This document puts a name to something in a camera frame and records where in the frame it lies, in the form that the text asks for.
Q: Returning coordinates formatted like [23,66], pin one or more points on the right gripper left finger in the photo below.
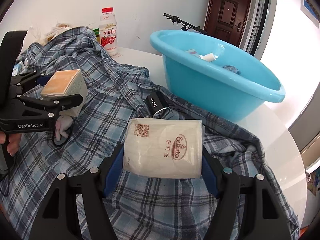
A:
[58,217]

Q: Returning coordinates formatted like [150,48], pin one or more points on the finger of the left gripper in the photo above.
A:
[57,104]
[30,79]

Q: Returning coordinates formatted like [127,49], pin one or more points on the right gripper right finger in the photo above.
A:
[247,199]

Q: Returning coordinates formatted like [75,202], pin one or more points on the beige orange-top carton box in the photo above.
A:
[66,83]

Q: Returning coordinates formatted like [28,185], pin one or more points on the small black box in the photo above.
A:
[156,103]

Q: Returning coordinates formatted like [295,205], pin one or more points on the white tissue pack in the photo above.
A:
[158,148]

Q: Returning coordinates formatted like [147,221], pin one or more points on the person's left hand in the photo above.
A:
[13,142]

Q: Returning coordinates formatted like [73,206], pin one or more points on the plastic bag of snacks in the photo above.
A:
[34,34]

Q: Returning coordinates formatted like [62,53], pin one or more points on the green carton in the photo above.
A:
[97,34]

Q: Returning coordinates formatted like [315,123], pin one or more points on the white yogurt drink bottle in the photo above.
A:
[108,31]

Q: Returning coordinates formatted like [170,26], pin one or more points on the black bicycle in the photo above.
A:
[185,25]

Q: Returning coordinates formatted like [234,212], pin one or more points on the light blue Maison box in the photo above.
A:
[193,53]

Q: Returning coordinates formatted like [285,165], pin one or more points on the light blue plastic basin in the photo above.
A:
[225,81]

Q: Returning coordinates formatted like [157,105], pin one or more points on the dark brown door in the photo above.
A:
[226,19]

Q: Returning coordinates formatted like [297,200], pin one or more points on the blue wall panel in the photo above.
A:
[307,10]

